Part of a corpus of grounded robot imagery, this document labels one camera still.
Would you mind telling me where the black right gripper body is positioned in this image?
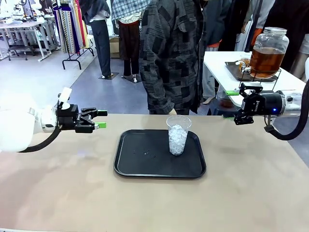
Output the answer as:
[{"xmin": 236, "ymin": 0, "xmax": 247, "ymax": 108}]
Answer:
[{"xmin": 241, "ymin": 91, "xmax": 282, "ymax": 116}]

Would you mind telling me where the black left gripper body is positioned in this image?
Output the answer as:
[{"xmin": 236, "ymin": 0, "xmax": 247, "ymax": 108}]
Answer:
[{"xmin": 56, "ymin": 104, "xmax": 83, "ymax": 132}]

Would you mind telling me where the tall clear iced cup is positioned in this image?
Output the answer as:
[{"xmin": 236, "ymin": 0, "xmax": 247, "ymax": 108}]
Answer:
[{"xmin": 166, "ymin": 115, "xmax": 193, "ymax": 157}]

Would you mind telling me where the person's right forearm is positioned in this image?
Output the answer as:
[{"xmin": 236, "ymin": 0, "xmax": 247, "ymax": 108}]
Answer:
[{"xmin": 144, "ymin": 77, "xmax": 176, "ymax": 114}]

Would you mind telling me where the clear bucket with brown liquid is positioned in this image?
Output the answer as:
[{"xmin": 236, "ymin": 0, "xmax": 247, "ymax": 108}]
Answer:
[{"xmin": 216, "ymin": 90, "xmax": 234, "ymax": 108}]

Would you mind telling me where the dark tray under dispenser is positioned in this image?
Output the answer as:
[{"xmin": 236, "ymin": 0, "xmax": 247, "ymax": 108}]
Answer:
[{"xmin": 225, "ymin": 61, "xmax": 279, "ymax": 83}]

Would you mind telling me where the glass tea dispenser jar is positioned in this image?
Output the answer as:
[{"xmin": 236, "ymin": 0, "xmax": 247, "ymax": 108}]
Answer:
[{"xmin": 249, "ymin": 27, "xmax": 290, "ymax": 79}]

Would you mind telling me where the white side table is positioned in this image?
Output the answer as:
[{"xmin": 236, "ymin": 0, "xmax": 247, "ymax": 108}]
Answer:
[{"xmin": 203, "ymin": 50, "xmax": 308, "ymax": 109}]

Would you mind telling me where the brown cardboard box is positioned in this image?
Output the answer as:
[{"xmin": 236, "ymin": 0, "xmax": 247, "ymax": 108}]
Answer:
[{"xmin": 109, "ymin": 36, "xmax": 121, "ymax": 59}]

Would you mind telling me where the bystander in grey top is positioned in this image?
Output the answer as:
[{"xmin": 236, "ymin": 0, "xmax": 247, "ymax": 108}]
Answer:
[{"xmin": 241, "ymin": 0, "xmax": 276, "ymax": 53}]

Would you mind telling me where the bystander in dark jacket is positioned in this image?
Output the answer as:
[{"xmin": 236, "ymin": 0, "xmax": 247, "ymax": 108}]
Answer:
[{"xmin": 202, "ymin": 0, "xmax": 234, "ymax": 105}]

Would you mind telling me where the mannequin in black trousers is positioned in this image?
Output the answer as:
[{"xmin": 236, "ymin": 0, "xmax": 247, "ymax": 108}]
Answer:
[{"xmin": 79, "ymin": 0, "xmax": 120, "ymax": 80}]

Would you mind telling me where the black plastic serving tray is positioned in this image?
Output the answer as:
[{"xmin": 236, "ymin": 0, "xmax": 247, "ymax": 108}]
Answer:
[{"xmin": 113, "ymin": 129, "xmax": 207, "ymax": 179}]

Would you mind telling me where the mannequin in plaid shirt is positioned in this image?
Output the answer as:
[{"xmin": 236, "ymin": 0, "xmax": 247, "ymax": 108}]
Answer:
[{"xmin": 111, "ymin": 0, "xmax": 148, "ymax": 84}]

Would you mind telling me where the person in grey patchwork jacket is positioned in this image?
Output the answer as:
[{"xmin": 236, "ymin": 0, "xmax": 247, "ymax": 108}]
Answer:
[{"xmin": 138, "ymin": 0, "xmax": 208, "ymax": 116}]

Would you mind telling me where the rack of colourful fabrics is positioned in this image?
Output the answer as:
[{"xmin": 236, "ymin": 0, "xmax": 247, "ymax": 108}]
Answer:
[{"xmin": 52, "ymin": 0, "xmax": 95, "ymax": 71}]

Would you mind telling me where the white background workbench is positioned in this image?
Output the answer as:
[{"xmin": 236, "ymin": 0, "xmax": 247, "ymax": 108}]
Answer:
[{"xmin": 0, "ymin": 19, "xmax": 60, "ymax": 62}]

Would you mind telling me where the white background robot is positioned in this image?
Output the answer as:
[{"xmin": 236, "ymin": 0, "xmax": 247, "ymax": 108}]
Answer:
[{"xmin": 13, "ymin": 0, "xmax": 53, "ymax": 16}]

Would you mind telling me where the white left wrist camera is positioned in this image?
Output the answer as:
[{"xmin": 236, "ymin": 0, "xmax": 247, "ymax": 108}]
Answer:
[{"xmin": 57, "ymin": 87, "xmax": 73, "ymax": 111}]

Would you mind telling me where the black wire dispenser stand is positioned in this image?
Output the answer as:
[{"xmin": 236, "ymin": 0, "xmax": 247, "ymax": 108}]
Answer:
[{"xmin": 238, "ymin": 68, "xmax": 282, "ymax": 93}]

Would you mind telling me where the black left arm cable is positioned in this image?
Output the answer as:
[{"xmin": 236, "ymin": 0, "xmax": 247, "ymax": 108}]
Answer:
[{"xmin": 18, "ymin": 125, "xmax": 61, "ymax": 153}]

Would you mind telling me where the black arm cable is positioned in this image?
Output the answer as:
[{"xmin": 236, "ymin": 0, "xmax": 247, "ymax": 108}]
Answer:
[
  {"xmin": 18, "ymin": 125, "xmax": 61, "ymax": 153},
  {"xmin": 264, "ymin": 79, "xmax": 309, "ymax": 141}
]

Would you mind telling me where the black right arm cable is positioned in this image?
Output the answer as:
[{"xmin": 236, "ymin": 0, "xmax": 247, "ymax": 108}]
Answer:
[{"xmin": 264, "ymin": 79, "xmax": 309, "ymax": 141}]

